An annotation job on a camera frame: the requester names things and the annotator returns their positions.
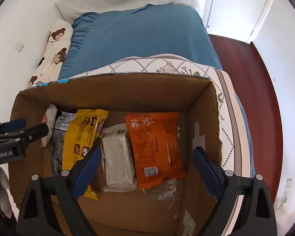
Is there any white diamond pattern quilt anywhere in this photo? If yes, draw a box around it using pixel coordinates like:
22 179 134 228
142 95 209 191
70 53 252 236

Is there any right wall power outlet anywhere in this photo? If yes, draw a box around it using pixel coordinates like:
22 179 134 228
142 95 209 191
284 178 292 194

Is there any wall socket plate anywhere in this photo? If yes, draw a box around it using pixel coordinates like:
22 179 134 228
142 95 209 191
16 41 24 53

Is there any cardboard milk carton box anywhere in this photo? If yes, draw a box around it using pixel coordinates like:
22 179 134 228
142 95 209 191
11 73 221 235

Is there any white cookie snack packet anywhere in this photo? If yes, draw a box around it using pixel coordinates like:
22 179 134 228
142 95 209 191
41 104 58 148

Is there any white door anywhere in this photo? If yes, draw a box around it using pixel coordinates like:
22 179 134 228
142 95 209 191
203 0 273 44

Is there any black snack bag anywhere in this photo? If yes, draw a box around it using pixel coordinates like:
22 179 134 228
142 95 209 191
51 111 76 176

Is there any blue bed sheet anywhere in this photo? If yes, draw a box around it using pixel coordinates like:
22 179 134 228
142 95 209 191
58 4 255 177

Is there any yellow snack bag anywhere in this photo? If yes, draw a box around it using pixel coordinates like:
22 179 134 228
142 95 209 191
61 109 109 201

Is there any white gloved left hand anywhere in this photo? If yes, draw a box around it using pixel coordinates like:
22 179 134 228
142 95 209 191
0 167 13 219

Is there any bear print pillow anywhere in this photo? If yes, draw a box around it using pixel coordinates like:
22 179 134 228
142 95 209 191
28 19 73 87

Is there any orange snack packet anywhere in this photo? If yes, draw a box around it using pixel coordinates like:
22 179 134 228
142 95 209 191
125 112 186 190

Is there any white clear snack packet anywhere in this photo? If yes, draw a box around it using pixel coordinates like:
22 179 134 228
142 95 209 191
99 123 137 192

